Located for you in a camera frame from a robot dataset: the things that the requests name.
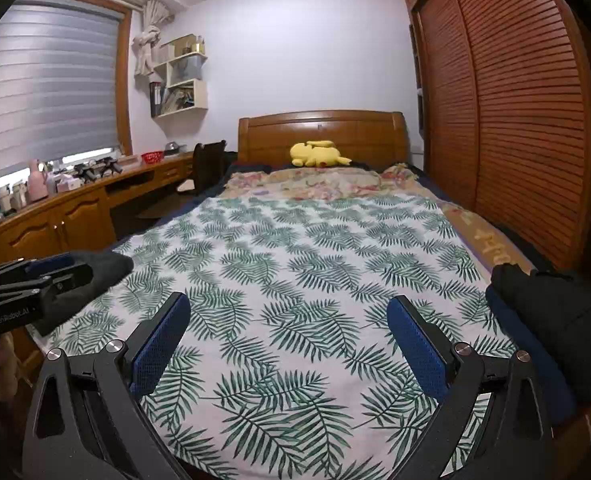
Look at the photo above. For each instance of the black desk gadget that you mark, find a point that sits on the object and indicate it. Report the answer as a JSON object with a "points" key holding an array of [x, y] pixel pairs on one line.
{"points": [[95, 170]]}

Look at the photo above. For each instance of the folded navy garment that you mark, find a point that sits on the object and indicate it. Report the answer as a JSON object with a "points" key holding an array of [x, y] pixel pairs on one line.
{"points": [[525, 350]]}

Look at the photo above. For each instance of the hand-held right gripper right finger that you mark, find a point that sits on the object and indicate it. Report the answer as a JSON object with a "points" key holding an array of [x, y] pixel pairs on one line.
{"points": [[418, 352]]}

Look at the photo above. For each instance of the dark chair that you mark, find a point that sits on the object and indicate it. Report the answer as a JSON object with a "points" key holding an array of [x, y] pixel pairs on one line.
{"points": [[208, 165]]}

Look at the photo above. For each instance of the tied beige curtain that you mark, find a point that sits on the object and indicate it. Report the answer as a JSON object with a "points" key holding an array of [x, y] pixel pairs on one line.
{"points": [[148, 40]]}

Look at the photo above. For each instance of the black jacket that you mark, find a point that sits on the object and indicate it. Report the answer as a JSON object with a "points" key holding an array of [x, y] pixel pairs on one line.
{"points": [[105, 267]]}

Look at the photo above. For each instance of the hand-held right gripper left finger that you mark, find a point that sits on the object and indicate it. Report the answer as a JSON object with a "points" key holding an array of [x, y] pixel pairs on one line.
{"points": [[158, 345]]}

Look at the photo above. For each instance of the wooden bed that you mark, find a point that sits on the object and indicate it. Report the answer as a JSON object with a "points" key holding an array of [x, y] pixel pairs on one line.
{"points": [[325, 130]]}

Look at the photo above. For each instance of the wooden louvred wardrobe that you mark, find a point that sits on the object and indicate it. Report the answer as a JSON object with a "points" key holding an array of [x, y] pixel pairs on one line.
{"points": [[505, 110]]}

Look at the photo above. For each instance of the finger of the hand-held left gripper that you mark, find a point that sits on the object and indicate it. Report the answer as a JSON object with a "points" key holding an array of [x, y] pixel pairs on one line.
{"points": [[65, 277], [40, 264]]}

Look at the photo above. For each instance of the floral quilt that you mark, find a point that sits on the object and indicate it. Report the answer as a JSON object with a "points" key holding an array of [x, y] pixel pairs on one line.
{"points": [[325, 182]]}

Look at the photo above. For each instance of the white wall shelf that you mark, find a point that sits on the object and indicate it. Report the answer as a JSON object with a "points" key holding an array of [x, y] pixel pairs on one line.
{"points": [[198, 97]]}

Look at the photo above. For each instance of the row of books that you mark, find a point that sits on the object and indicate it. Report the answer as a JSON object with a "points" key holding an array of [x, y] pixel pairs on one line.
{"points": [[173, 101]]}

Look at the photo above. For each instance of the metal pot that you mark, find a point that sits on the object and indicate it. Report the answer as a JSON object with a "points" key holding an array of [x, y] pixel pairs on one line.
{"points": [[174, 150]]}

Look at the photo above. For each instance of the grey window blind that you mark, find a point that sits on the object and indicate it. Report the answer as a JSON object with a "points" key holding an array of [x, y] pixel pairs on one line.
{"points": [[50, 85]]}

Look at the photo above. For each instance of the leaf print blanket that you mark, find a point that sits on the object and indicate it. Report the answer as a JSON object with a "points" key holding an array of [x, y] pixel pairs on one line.
{"points": [[285, 310]]}

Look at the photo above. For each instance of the brown patterned blanket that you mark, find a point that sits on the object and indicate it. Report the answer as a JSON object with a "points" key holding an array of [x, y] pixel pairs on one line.
{"points": [[483, 240]]}

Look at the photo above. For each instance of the wooden window frame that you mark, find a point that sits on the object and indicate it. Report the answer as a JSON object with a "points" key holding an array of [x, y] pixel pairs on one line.
{"points": [[123, 85]]}

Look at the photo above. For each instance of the folded black garment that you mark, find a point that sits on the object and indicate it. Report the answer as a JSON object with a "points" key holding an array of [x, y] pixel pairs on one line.
{"points": [[560, 320]]}

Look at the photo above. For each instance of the wooden desk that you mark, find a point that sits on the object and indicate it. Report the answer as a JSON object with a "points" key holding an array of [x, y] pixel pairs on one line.
{"points": [[75, 212]]}

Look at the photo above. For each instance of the pink bottle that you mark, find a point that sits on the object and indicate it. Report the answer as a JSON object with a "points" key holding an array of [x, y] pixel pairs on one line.
{"points": [[37, 184]]}

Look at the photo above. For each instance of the yellow plush toy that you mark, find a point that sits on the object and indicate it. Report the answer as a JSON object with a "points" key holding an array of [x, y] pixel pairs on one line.
{"points": [[318, 155]]}

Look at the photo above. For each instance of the red basket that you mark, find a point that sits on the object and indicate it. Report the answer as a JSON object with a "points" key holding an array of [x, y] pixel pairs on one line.
{"points": [[152, 158]]}

